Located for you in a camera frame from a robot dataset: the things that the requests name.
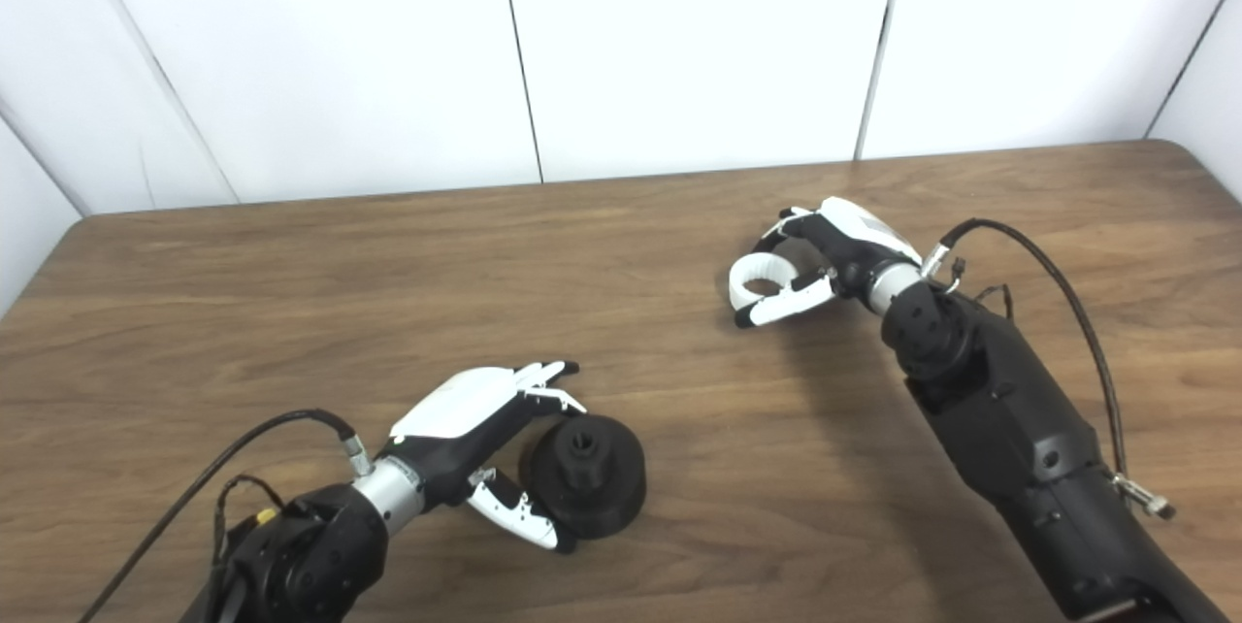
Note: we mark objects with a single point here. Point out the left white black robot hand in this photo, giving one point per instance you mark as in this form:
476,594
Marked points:
456,414

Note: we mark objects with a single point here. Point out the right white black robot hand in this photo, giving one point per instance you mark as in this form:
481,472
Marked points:
854,235

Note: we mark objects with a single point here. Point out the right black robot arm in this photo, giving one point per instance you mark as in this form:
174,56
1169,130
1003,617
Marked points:
1019,419

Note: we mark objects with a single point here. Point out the round black plastic part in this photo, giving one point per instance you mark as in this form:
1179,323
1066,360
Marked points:
592,482

